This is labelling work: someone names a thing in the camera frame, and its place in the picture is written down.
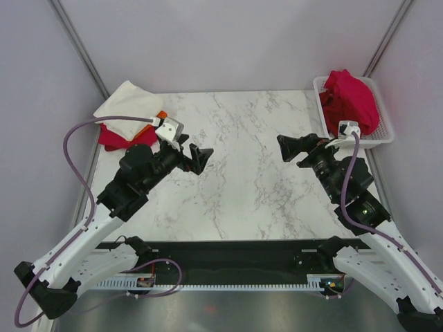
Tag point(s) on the white plastic basket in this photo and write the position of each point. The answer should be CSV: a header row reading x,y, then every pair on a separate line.
x,y
384,133

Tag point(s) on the folded magenta t shirt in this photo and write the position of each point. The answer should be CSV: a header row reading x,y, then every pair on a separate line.
x,y
112,141

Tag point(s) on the right corner metal post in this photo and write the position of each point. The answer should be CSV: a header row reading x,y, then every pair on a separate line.
x,y
388,36

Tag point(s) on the crumpled magenta t shirt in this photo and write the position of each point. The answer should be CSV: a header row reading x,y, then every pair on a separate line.
x,y
357,99

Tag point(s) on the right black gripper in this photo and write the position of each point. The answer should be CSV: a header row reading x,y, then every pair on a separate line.
x,y
290,146

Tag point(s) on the cream white t shirt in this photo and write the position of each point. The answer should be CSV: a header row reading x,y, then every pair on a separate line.
x,y
131,101

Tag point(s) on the folded orange t shirt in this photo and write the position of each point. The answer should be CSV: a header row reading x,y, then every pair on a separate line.
x,y
149,128

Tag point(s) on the left corner metal post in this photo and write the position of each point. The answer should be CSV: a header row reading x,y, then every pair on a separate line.
x,y
67,25

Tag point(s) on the corner metal post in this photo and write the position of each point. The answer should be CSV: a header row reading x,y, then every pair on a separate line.
x,y
388,36
67,25

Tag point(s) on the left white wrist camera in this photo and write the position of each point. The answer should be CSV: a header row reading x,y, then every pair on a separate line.
x,y
168,130

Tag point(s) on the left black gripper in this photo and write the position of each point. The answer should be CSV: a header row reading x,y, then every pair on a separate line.
x,y
199,158

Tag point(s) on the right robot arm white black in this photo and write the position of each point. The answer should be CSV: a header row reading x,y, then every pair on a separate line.
x,y
409,288

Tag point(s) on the white slotted cable duct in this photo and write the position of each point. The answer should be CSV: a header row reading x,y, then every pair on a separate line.
x,y
309,283

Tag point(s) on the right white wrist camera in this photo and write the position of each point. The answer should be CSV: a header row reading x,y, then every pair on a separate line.
x,y
349,134

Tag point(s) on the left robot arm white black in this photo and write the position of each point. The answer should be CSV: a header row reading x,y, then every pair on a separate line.
x,y
56,280

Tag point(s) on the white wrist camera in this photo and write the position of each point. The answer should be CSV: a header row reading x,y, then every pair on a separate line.
x,y
168,130
349,134

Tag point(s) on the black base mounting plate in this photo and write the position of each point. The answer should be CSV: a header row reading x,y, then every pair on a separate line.
x,y
234,261

